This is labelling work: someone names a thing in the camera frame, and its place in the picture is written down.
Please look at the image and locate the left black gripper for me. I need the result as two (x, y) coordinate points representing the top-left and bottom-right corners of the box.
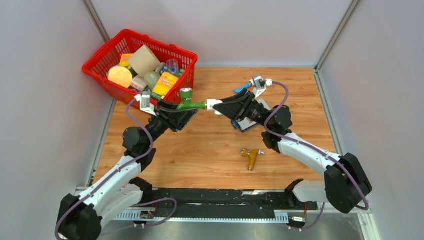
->
(144, 99), (199, 148)

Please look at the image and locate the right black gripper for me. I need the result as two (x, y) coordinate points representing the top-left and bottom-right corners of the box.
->
(213, 87), (273, 130)

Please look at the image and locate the green water faucet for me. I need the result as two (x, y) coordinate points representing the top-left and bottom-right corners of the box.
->
(177, 87), (207, 110)

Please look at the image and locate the white pipe elbow fitting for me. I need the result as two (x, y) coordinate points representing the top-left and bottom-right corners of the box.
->
(206, 99), (223, 116)

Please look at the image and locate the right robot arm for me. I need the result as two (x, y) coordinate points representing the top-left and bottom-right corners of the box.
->
(206, 89), (373, 214)

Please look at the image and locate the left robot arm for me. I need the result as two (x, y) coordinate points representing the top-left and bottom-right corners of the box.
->
(54, 101), (198, 240)

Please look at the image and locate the blue faucet with white fitting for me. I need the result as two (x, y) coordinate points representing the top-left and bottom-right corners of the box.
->
(233, 82), (253, 94)

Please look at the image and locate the razor blister pack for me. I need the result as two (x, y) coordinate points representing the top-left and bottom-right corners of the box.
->
(231, 98), (271, 133)

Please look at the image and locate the pale green soap bar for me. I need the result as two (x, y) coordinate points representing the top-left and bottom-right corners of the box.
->
(143, 71), (161, 90)

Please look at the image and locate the pink wrapped soap bar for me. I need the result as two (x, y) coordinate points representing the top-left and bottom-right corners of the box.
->
(130, 75), (148, 92)

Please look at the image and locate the yellow brass faucet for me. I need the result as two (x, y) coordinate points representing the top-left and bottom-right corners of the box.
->
(240, 148), (266, 172)

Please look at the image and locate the brown cardboard box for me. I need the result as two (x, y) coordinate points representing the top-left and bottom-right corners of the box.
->
(128, 45), (161, 77)

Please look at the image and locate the orange round sponge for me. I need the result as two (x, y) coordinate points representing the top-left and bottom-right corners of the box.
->
(107, 66), (133, 88)

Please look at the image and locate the orange packet in basket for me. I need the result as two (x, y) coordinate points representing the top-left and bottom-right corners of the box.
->
(118, 53), (133, 68)

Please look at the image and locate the red plastic shopping basket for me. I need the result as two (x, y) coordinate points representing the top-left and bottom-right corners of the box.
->
(81, 29), (198, 104)

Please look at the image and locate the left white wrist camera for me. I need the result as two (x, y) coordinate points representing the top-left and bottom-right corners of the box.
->
(139, 91), (157, 116)

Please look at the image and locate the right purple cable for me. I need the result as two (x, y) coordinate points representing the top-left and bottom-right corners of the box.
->
(263, 79), (370, 232)

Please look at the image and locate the purple cable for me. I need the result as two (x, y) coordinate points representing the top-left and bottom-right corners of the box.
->
(54, 94), (179, 240)
(263, 79), (370, 232)

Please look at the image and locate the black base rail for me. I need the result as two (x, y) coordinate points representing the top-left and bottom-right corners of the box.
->
(142, 188), (318, 219)

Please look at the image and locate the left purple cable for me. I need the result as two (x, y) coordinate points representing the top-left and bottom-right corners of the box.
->
(54, 94), (179, 240)

